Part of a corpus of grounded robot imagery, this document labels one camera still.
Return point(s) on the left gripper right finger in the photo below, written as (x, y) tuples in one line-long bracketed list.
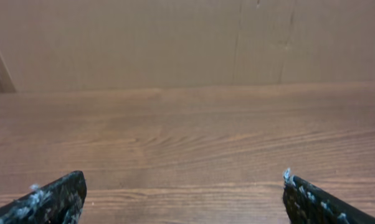
[(306, 203)]

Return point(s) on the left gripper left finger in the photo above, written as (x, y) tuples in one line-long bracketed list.
[(59, 202)]

